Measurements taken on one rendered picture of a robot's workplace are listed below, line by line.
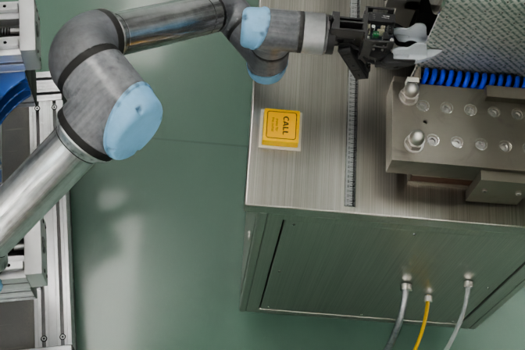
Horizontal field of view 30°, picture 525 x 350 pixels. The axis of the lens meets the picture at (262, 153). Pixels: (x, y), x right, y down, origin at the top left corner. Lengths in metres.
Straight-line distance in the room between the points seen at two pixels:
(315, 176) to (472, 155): 0.30
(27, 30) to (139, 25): 0.53
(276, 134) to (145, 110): 0.43
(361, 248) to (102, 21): 0.78
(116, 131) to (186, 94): 1.44
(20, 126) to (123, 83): 1.19
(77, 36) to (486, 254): 0.99
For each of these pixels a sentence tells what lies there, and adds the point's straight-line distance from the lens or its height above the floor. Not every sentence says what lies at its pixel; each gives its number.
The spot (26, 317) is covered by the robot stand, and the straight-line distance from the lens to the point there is 2.53.
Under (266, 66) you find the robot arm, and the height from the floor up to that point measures 1.04.
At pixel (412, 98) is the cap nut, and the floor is 1.05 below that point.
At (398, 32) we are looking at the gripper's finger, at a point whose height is 1.11.
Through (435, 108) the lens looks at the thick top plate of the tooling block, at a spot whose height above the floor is 1.03.
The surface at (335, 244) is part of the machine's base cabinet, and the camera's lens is 2.06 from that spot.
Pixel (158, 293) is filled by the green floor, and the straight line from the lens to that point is 2.73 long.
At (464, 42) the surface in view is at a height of 1.13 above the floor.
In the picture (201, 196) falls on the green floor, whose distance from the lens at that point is 2.81.
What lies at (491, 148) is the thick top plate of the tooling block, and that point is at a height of 1.03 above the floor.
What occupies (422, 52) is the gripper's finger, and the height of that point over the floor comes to 1.11.
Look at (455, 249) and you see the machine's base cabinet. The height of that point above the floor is 0.73.
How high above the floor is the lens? 2.63
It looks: 66 degrees down
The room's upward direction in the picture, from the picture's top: 10 degrees clockwise
